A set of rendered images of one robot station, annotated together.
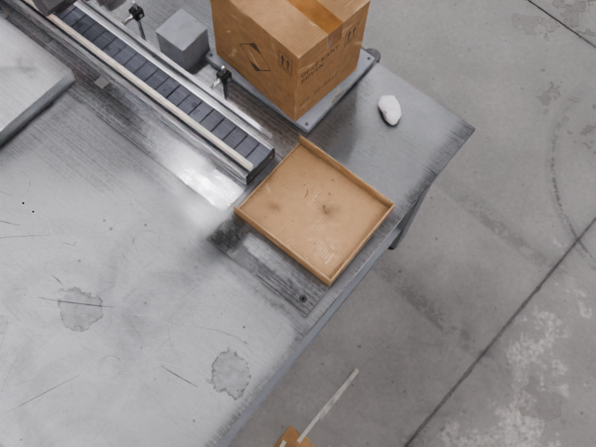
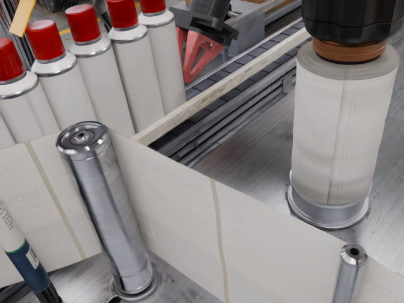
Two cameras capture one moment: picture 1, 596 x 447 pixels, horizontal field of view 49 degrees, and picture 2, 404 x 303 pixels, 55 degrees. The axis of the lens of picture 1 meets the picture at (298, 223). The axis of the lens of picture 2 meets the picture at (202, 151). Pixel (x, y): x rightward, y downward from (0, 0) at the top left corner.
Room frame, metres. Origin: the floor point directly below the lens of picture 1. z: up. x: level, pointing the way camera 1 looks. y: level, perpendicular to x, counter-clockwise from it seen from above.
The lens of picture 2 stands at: (0.99, 1.22, 1.22)
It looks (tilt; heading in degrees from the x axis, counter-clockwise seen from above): 39 degrees down; 285
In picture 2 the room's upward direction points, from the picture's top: 8 degrees counter-clockwise
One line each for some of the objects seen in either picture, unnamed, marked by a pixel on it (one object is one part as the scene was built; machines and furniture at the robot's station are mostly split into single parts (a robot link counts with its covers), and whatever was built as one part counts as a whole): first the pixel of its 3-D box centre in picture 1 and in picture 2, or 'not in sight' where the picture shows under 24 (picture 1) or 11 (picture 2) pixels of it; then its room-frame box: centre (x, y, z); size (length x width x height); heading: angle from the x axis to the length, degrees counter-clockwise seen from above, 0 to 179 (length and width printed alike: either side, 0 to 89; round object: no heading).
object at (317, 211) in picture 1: (314, 207); not in sight; (0.66, -0.04, 0.85); 0.30 x 0.26 x 0.04; 57
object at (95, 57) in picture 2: not in sight; (102, 86); (1.22, 0.80, 0.98); 0.05 x 0.05 x 0.20
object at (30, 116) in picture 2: not in sight; (33, 127); (1.27, 0.89, 0.98); 0.05 x 0.05 x 0.20
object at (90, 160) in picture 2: not in sight; (113, 220); (1.13, 1.02, 0.97); 0.05 x 0.05 x 0.19
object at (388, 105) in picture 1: (389, 108); not in sight; (0.97, -0.21, 0.85); 0.08 x 0.07 x 0.04; 172
